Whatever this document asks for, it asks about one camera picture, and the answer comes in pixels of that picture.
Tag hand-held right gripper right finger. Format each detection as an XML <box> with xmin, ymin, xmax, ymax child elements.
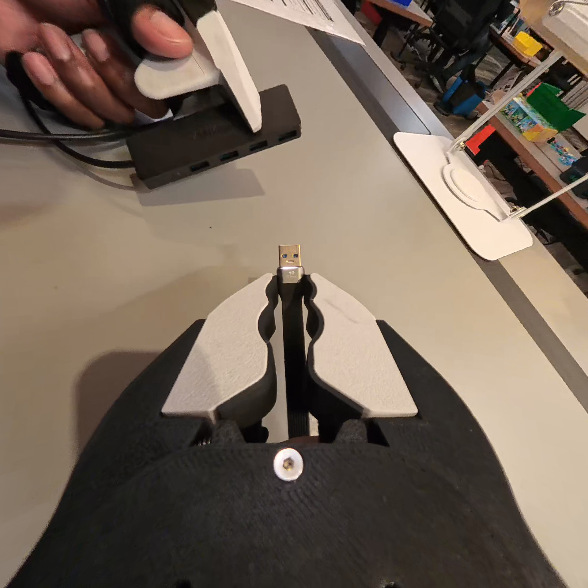
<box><xmin>304</xmin><ymin>273</ymin><xmax>420</xmax><ymax>421</ymax></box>

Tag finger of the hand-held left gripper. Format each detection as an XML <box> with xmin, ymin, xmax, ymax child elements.
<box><xmin>197</xmin><ymin>9</ymin><xmax>263</xmax><ymax>135</ymax></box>

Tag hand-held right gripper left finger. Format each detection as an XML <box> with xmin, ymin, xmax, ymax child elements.
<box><xmin>161</xmin><ymin>273</ymin><xmax>279</xmax><ymax>422</ymax></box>

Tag black four-port USB hub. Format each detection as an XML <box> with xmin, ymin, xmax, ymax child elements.
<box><xmin>126</xmin><ymin>84</ymin><xmax>302</xmax><ymax>190</ymax></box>

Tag light grey desk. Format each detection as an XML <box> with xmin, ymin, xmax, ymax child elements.
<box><xmin>0</xmin><ymin>0</ymin><xmax>588</xmax><ymax>588</ymax></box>

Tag person's left hand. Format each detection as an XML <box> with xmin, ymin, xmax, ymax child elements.
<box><xmin>0</xmin><ymin>0</ymin><xmax>194</xmax><ymax>130</ymax></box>

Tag white printed paper sheet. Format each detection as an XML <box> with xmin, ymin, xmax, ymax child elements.
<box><xmin>230</xmin><ymin>0</ymin><xmax>367</xmax><ymax>47</ymax></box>

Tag white stand base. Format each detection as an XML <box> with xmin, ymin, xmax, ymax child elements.
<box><xmin>394</xmin><ymin>0</ymin><xmax>588</xmax><ymax>261</ymax></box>

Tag blue backpack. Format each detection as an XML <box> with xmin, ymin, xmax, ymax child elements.
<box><xmin>442</xmin><ymin>77</ymin><xmax>488</xmax><ymax>116</ymax></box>

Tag black office chair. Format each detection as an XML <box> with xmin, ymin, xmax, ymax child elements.
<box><xmin>404</xmin><ymin>0</ymin><xmax>513</xmax><ymax>92</ymax></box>

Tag red bin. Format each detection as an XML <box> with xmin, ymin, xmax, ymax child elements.
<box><xmin>465</xmin><ymin>124</ymin><xmax>498</xmax><ymax>155</ymax></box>

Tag wooden table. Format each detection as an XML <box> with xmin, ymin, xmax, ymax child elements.
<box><xmin>475</xmin><ymin>25</ymin><xmax>588</xmax><ymax>230</ymax></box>

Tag colourful printed box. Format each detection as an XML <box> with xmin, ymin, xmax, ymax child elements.
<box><xmin>501</xmin><ymin>96</ymin><xmax>559</xmax><ymax>143</ymax></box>

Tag yellow bin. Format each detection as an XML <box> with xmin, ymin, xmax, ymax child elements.
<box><xmin>512</xmin><ymin>31</ymin><xmax>544</xmax><ymax>58</ymax></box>

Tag green box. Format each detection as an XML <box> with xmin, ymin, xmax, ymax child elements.
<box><xmin>526</xmin><ymin>83</ymin><xmax>587</xmax><ymax>132</ymax></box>

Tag black hub cable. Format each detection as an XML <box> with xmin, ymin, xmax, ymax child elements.
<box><xmin>0</xmin><ymin>96</ymin><xmax>138</xmax><ymax>189</ymax></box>

